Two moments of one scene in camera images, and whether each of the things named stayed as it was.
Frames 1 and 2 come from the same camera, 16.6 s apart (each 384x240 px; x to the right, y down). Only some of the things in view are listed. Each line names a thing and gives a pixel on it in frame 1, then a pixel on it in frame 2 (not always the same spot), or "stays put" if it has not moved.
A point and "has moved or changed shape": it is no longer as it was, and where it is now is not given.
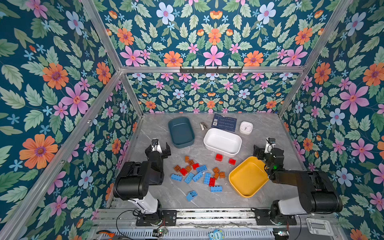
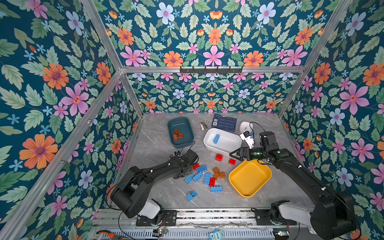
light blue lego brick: [176, 177] has moved or changed shape
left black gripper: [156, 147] → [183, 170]
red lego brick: [219, 157] stays put
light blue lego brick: [207, 176] stays put
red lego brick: [196, 165] stays put
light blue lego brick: [189, 178] stays put
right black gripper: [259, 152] → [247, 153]
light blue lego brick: [201, 168] stays put
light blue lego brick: [197, 176] stays put
